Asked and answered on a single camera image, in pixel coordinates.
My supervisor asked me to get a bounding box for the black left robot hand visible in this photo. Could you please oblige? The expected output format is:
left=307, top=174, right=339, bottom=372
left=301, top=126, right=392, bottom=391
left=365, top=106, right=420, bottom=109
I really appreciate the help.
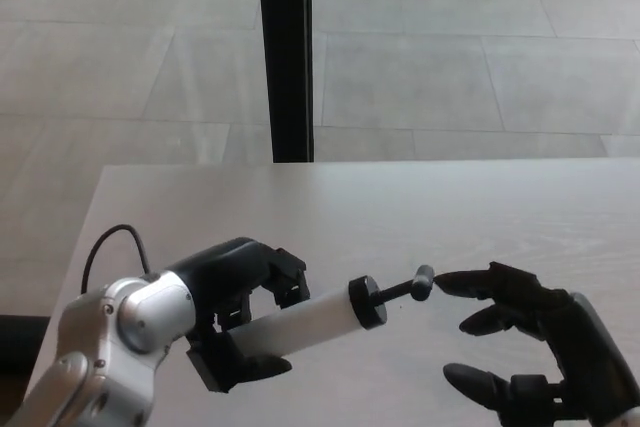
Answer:
left=164, top=236, right=310, bottom=394

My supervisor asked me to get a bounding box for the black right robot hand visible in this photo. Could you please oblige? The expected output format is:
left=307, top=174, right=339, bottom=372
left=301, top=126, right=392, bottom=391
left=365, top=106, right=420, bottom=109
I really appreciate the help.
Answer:
left=433, top=260, right=640, bottom=427

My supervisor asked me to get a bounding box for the white air pump black handle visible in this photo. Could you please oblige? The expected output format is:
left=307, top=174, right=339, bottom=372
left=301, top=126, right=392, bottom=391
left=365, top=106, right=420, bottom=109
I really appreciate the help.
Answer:
left=226, top=264, right=437, bottom=356

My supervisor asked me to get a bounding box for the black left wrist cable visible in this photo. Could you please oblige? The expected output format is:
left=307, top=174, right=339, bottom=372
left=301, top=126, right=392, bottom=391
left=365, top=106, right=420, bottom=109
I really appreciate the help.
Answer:
left=80, top=224, right=154, bottom=294

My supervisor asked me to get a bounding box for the black window frame post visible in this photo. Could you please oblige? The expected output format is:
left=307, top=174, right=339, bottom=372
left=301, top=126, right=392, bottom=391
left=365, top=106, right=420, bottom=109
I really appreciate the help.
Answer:
left=256, top=0, right=316, bottom=164

